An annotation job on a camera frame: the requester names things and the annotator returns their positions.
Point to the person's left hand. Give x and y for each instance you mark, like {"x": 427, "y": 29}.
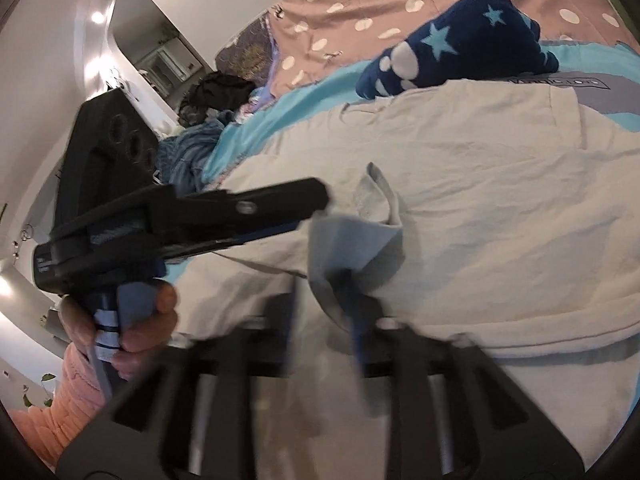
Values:
{"x": 145, "y": 330}

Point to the dark clothes pile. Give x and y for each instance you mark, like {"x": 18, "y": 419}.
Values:
{"x": 215, "y": 92}

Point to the patterned quilt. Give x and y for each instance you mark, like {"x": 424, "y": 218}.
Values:
{"x": 245, "y": 65}

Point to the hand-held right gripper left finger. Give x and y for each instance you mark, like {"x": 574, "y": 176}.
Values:
{"x": 289, "y": 332}

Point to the blue striped cloth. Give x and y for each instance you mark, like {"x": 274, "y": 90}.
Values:
{"x": 192, "y": 152}

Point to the person's left forearm pink sleeve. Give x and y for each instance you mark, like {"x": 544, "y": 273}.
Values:
{"x": 60, "y": 410}

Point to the wall mirror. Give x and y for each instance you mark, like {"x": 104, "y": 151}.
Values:
{"x": 155, "y": 35}

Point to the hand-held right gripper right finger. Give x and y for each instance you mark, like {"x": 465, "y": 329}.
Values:
{"x": 358, "y": 332}

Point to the navy star fleece blanket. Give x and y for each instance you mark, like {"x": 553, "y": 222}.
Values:
{"x": 475, "y": 45}

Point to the pink polka-dot sheet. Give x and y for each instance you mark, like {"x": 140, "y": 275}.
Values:
{"x": 380, "y": 10}

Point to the turquoise grey bed blanket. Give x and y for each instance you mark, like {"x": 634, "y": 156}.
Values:
{"x": 300, "y": 105}

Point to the green plant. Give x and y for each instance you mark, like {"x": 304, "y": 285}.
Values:
{"x": 37, "y": 390}

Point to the white towel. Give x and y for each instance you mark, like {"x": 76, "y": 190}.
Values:
{"x": 475, "y": 185}

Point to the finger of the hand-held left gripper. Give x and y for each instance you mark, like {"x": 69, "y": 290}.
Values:
{"x": 240, "y": 243}
{"x": 280, "y": 200}

